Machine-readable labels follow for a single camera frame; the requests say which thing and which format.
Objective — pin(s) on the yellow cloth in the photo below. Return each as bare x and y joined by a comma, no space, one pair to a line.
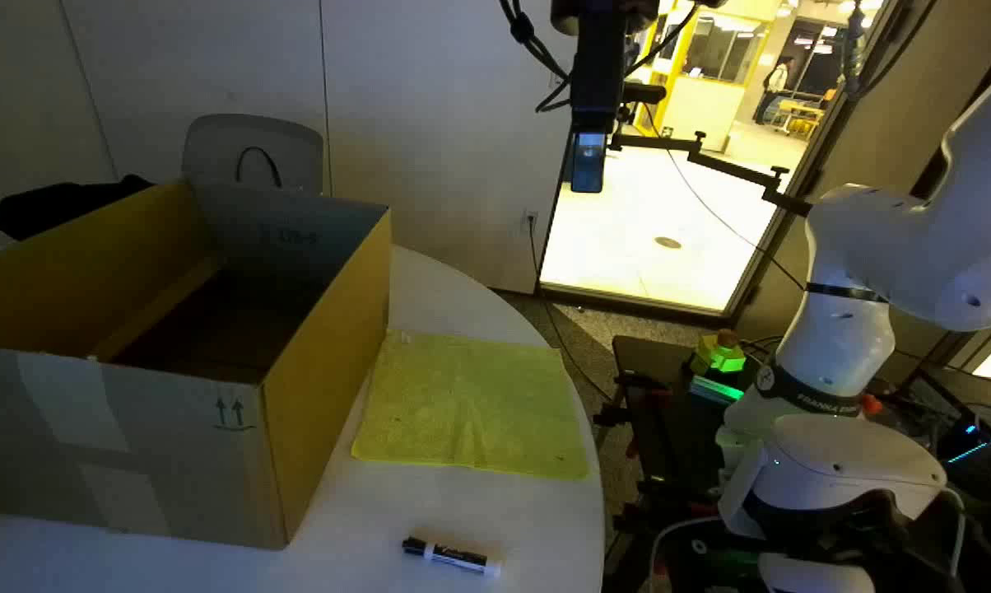
474,404

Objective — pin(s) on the black and white marker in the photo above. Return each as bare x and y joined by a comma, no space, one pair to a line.
455,558

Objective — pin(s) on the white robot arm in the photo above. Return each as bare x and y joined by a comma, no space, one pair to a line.
819,484

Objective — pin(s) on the black cloth bundle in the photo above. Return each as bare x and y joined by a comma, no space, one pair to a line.
43,210

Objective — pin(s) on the grey chair back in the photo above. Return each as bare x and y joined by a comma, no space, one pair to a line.
256,148

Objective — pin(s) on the open cardboard box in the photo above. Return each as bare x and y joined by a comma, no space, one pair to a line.
187,358

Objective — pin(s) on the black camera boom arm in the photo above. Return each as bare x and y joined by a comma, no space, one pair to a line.
692,148

